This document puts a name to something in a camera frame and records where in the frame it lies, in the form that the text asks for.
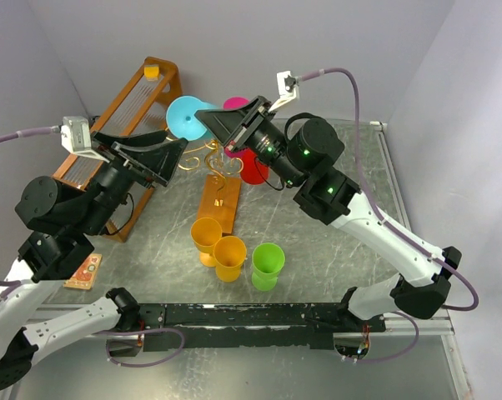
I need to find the pink wine glass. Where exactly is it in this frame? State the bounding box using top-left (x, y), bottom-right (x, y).
top-left (223, 97), bottom-right (248, 158)

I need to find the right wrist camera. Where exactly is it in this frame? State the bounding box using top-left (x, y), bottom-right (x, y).
top-left (269, 71), bottom-right (299, 113)

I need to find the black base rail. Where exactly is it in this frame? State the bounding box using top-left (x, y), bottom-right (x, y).
top-left (128, 302), bottom-right (385, 350)

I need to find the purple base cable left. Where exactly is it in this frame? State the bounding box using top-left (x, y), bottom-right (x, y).
top-left (94, 327), bottom-right (186, 368)

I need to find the wooden rack shelf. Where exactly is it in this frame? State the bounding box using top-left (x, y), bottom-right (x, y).
top-left (47, 56), bottom-right (184, 243)

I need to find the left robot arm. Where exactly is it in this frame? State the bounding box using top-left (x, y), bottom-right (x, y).
top-left (0, 130), bottom-right (188, 391)

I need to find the blue wine glass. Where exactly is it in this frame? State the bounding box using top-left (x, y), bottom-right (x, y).
top-left (166, 95), bottom-right (219, 142)

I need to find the orange wine glass front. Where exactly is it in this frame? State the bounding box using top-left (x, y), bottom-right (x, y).
top-left (213, 236), bottom-right (247, 283)

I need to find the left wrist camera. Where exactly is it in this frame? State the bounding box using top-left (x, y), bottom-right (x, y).
top-left (60, 117), bottom-right (102, 160)

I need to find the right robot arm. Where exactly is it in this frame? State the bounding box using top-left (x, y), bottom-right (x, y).
top-left (194, 96), bottom-right (461, 332)

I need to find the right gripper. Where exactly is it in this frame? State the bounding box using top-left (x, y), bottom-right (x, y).
top-left (194, 94), bottom-right (304, 186)

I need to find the red wine glass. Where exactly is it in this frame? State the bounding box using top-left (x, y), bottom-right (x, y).
top-left (240, 148), bottom-right (269, 185)

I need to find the orange wine glass rear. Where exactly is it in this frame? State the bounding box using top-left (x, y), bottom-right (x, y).
top-left (190, 217), bottom-right (223, 268)

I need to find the green wine glass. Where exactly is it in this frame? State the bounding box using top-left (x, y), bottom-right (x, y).
top-left (251, 242), bottom-right (285, 292)

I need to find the yellow block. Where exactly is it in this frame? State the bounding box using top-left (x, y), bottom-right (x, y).
top-left (143, 64), bottom-right (160, 82)

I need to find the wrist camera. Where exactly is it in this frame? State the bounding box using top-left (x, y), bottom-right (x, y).
top-left (269, 71), bottom-right (299, 113)
top-left (60, 117), bottom-right (102, 160)

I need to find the orange wine glass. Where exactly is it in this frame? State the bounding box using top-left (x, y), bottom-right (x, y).
top-left (190, 217), bottom-right (223, 268)
top-left (213, 236), bottom-right (247, 283)

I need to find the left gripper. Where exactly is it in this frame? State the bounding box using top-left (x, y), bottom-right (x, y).
top-left (78, 128), bottom-right (191, 233)

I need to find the gold wire glass rack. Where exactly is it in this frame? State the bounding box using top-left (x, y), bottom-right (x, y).
top-left (178, 139), bottom-right (243, 235)

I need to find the orange picture card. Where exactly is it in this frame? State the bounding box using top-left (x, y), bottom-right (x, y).
top-left (63, 253), bottom-right (102, 291)

